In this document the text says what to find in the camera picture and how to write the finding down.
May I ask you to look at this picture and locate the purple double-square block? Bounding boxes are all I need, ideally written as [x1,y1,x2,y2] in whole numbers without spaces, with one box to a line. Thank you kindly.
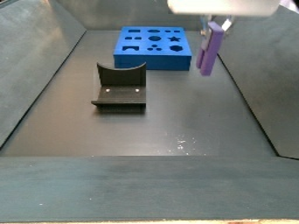
[196,21,224,76]

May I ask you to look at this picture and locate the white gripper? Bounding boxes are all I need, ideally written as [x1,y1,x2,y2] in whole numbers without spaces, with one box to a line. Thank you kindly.
[167,0,281,36]

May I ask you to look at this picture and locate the black curved holder stand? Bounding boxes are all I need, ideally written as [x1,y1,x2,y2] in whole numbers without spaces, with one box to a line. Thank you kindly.
[91,64,146,107]

